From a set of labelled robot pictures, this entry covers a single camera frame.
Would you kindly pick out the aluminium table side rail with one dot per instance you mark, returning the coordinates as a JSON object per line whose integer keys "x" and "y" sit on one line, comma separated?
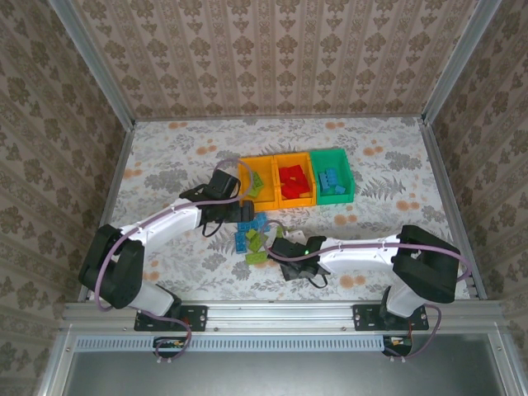
{"x": 451, "y": 206}
{"x": 113, "y": 198}

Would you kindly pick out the yellow plastic bin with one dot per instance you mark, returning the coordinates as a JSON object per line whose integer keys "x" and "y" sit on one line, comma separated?
{"x": 277, "y": 200}
{"x": 266, "y": 198}

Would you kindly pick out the aluminium back rail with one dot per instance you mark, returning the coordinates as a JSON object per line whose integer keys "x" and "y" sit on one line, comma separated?
{"x": 288, "y": 118}

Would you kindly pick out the red lego brick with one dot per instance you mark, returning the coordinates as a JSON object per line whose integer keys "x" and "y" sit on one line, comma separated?
{"x": 295, "y": 171}
{"x": 288, "y": 181}
{"x": 290, "y": 192}
{"x": 304, "y": 185}

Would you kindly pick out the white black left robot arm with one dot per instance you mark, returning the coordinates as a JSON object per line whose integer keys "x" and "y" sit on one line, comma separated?
{"x": 165, "y": 224}

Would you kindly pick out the green lego brick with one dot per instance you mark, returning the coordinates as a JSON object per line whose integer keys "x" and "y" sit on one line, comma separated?
{"x": 258, "y": 178}
{"x": 255, "y": 257}
{"x": 280, "y": 232}
{"x": 255, "y": 191}
{"x": 256, "y": 243}
{"x": 251, "y": 234}

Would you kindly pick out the floral patterned table cloth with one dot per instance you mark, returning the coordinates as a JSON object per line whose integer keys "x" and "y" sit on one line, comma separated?
{"x": 371, "y": 231}

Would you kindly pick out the small blue lego brick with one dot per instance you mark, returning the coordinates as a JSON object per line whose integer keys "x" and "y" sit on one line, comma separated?
{"x": 340, "y": 189}

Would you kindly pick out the green plastic bin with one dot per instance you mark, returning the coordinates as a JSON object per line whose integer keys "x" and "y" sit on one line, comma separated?
{"x": 346, "y": 198}

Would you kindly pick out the aluminium frame post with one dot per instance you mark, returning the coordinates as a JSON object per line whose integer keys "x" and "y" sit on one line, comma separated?
{"x": 92, "y": 62}
{"x": 462, "y": 62}

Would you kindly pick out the aluminium front mounting rail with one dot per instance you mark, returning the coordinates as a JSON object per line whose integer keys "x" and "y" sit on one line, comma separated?
{"x": 280, "y": 315}

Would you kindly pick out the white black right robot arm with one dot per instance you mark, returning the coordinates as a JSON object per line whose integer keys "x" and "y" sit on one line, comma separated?
{"x": 359, "y": 257}

